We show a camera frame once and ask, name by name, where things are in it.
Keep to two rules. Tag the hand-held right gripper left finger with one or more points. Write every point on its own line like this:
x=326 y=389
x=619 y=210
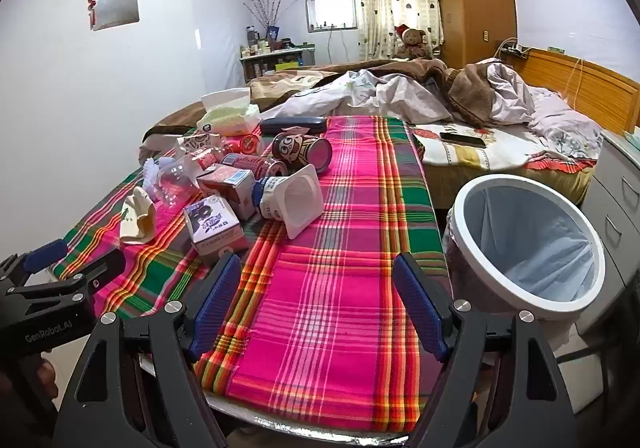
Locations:
x=217 y=298

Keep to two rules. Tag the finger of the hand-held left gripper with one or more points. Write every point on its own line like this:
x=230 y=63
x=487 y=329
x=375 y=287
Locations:
x=95 y=273
x=45 y=255

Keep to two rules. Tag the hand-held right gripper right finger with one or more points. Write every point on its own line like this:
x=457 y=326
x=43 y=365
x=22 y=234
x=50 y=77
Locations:
x=417 y=303

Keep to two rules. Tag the cream wrapper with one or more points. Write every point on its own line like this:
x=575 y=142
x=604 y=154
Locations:
x=135 y=220

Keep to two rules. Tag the purple white milk carton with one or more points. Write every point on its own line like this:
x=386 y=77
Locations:
x=215 y=228

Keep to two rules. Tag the white round trash bin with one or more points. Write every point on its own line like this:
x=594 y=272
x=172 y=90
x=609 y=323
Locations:
x=500 y=288

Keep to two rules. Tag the white foam net sleeve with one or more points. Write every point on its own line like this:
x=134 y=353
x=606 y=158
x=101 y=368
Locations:
x=151 y=176

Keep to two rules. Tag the red drink carton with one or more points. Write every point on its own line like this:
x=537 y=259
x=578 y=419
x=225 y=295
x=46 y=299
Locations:
x=225 y=183

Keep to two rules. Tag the clear plastic bottle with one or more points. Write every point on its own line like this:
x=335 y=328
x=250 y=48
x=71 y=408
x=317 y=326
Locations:
x=175 y=183

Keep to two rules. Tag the white yogurt cup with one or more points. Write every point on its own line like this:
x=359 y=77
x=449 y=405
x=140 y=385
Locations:
x=300 y=198

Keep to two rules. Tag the red drink can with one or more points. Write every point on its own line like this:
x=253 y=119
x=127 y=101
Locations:
x=250 y=164

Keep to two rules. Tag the brown cartoon can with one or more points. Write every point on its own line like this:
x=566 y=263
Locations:
x=300 y=150

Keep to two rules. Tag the person's left hand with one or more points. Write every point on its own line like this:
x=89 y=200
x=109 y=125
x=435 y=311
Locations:
x=46 y=375

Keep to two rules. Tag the plaid pink green tablecloth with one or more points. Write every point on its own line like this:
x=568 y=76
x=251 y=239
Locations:
x=340 y=278

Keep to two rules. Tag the pale blue bin liner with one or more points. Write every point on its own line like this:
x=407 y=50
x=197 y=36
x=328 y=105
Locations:
x=540 y=248

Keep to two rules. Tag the yellow floral bed sheet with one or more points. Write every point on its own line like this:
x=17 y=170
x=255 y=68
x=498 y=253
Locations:
x=475 y=158

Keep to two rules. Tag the crumpled snack wrapper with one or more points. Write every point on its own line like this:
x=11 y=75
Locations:
x=197 y=143

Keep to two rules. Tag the black smartphone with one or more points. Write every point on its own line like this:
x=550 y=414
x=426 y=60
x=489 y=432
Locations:
x=462 y=139

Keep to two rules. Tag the green tissue pack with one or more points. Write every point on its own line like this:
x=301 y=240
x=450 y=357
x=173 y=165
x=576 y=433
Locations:
x=227 y=120

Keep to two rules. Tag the black glasses case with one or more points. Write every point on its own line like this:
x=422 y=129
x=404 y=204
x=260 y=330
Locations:
x=295 y=124

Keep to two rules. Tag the white floral duvet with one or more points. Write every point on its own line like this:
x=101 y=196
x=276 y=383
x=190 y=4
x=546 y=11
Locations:
x=400 y=98

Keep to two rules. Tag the pink floral pillow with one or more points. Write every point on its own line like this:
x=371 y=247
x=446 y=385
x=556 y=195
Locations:
x=565 y=123

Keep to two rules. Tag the white nightstand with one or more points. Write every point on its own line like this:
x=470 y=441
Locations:
x=620 y=188

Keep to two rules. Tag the brown blanket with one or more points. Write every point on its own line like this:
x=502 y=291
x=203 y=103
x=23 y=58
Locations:
x=300 y=78

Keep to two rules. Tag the cluttered white shelf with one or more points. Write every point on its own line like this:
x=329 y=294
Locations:
x=270 y=63

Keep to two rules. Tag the red hanging ornament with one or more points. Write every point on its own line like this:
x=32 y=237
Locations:
x=91 y=3

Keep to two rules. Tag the brown teddy bear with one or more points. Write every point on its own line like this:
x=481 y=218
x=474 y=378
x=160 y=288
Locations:
x=412 y=43

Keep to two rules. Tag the power strip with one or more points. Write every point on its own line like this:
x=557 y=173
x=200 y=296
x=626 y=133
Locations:
x=515 y=49

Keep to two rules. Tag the wooden bed headboard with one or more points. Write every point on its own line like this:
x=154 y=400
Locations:
x=600 y=78

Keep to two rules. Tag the dried branches bouquet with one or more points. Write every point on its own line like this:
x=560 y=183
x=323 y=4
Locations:
x=270 y=10

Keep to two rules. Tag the small window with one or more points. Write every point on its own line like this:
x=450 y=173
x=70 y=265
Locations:
x=332 y=10

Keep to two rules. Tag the silver wall board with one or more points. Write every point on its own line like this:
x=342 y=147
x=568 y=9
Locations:
x=115 y=3

